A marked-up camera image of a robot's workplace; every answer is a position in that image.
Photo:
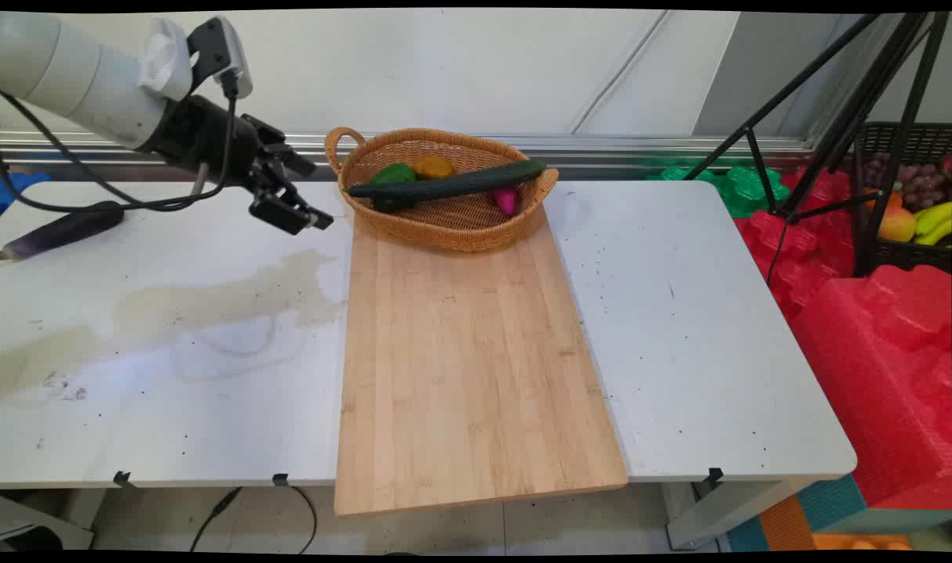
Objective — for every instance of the yellow green bananas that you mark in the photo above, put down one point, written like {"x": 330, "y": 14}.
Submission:
{"x": 935, "y": 221}

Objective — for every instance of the orange fruit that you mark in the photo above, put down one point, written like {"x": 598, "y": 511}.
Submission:
{"x": 886, "y": 199}

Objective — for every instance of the green foam mat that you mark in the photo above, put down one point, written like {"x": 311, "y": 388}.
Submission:
{"x": 746, "y": 191}

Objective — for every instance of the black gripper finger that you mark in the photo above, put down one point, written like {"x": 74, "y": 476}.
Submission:
{"x": 288, "y": 211}
{"x": 284, "y": 152}

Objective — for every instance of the pink sweet potato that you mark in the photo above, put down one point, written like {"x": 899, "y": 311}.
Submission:
{"x": 507, "y": 201}

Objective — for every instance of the teal and orange box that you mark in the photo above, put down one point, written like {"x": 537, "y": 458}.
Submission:
{"x": 828, "y": 516}

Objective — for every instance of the dark green cucumber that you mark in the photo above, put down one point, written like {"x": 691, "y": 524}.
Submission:
{"x": 452, "y": 184}

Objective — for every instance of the black tripod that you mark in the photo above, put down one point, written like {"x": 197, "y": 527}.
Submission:
{"x": 851, "y": 125}

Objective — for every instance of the purple grapes bunch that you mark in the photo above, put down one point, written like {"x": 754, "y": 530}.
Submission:
{"x": 918, "y": 180}

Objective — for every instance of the green bell pepper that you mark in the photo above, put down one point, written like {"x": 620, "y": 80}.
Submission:
{"x": 394, "y": 173}

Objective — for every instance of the black and white wrist camera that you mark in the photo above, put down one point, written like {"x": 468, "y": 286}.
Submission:
{"x": 226, "y": 51}

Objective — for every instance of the aluminium wall rail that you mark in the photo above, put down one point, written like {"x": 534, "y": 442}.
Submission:
{"x": 601, "y": 145}

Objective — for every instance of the woven wicker basket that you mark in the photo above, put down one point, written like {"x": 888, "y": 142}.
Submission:
{"x": 452, "y": 223}

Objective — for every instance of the orange round vegetable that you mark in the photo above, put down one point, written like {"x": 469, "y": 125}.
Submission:
{"x": 433, "y": 166}

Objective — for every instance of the white table leg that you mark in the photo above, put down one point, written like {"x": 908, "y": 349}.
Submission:
{"x": 726, "y": 512}

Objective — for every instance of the black table clip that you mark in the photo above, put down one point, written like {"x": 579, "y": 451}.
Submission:
{"x": 714, "y": 474}
{"x": 280, "y": 478}
{"x": 121, "y": 478}

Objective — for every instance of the yellow red mango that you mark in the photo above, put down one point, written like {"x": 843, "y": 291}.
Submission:
{"x": 896, "y": 225}

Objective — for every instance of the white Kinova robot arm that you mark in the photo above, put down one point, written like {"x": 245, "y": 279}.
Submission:
{"x": 62, "y": 74}

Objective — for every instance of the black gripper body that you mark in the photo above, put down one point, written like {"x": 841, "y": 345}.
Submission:
{"x": 202, "y": 133}

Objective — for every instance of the large red foam mat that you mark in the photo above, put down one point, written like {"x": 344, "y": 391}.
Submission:
{"x": 882, "y": 375}

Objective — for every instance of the bamboo cutting board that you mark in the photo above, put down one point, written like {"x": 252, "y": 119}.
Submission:
{"x": 468, "y": 367}

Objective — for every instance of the small red foam mat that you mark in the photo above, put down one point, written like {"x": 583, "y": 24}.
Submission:
{"x": 796, "y": 242}

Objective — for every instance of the purple eggplant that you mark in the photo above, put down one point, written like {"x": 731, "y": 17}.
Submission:
{"x": 66, "y": 229}

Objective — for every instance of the black plastic crate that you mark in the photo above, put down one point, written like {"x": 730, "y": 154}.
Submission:
{"x": 898, "y": 258}

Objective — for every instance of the white ribbed camera mount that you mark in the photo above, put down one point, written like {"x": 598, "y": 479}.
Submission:
{"x": 166, "y": 59}

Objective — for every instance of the blue plastic object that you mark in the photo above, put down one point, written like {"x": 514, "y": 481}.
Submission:
{"x": 19, "y": 188}

